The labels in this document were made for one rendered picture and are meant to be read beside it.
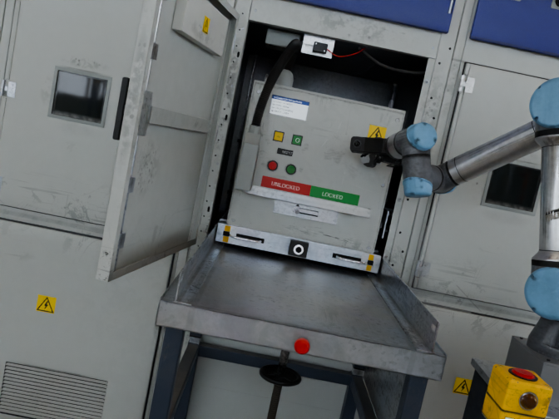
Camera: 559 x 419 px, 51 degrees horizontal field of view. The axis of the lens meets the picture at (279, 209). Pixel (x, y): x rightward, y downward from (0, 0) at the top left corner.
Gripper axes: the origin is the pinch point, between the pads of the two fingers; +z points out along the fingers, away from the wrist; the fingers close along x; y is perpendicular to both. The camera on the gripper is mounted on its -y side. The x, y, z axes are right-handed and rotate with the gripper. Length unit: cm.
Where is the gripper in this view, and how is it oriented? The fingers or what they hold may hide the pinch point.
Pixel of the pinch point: (360, 157)
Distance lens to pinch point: 187.0
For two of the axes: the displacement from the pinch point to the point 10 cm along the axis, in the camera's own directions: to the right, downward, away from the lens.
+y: 9.5, 1.6, 2.8
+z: -3.0, 0.9, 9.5
